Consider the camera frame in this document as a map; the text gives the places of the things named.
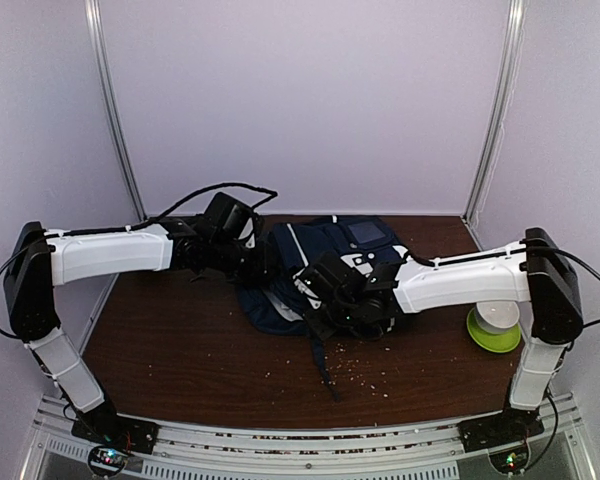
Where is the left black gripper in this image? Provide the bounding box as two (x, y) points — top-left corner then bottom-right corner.
(208, 236), (280, 285)

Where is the navy blue student backpack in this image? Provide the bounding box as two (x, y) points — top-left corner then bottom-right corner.
(236, 216), (409, 398)

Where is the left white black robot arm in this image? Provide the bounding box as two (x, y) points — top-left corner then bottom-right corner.
(3, 193), (278, 444)

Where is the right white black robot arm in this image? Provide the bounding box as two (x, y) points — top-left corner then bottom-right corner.
(296, 228), (584, 442)

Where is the white bowl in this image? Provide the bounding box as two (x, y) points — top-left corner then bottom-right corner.
(475, 301), (520, 334)

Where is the lime green plate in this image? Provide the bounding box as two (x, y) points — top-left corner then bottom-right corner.
(466, 309), (521, 354)

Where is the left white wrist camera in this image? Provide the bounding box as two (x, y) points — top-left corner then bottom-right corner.
(239, 214), (263, 249)

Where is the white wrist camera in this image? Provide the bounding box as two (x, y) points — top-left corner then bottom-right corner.
(292, 269), (321, 309)
(239, 214), (263, 249)

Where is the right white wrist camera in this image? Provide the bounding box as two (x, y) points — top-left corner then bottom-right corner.
(292, 269), (321, 309)

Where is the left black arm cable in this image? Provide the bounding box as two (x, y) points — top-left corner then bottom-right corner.
(0, 180), (280, 341)

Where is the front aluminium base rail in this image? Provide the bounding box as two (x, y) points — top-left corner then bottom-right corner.
(27, 394), (596, 480)

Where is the left aluminium frame post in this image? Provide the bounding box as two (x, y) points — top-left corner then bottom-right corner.
(84, 0), (146, 220)

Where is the aluminium frame post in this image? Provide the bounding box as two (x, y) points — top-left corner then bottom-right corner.
(464, 0), (527, 229)
(84, 0), (146, 220)

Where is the right aluminium frame post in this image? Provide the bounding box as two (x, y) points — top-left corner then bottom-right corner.
(464, 0), (527, 229)

